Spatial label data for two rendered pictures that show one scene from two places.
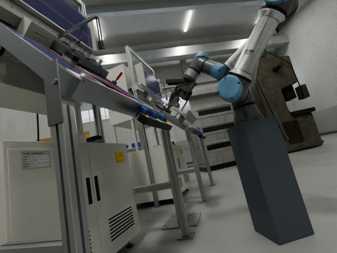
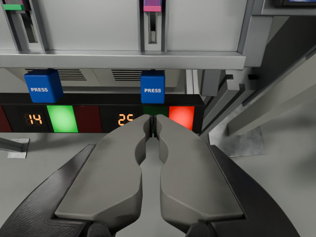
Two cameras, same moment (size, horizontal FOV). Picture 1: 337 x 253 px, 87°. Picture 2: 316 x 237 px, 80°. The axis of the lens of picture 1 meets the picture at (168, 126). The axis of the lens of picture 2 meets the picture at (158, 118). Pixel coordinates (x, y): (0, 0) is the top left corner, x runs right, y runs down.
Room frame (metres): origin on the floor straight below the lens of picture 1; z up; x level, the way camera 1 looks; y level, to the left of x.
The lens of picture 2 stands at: (0.99, -0.06, 0.87)
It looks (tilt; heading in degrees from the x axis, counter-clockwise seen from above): 72 degrees down; 71
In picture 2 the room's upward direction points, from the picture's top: 2 degrees clockwise
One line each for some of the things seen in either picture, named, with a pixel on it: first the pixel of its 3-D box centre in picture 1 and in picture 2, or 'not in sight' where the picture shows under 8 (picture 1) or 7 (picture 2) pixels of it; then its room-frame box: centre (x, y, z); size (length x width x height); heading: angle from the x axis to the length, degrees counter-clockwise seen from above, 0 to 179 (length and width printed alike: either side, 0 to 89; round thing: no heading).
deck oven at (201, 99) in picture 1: (218, 129); not in sight; (4.64, -1.26, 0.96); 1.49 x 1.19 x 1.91; 98
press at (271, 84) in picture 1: (278, 98); not in sight; (4.82, -3.13, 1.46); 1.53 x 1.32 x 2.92; 99
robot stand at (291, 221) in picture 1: (264, 174); not in sight; (0.96, -0.43, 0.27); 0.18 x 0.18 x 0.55; 9
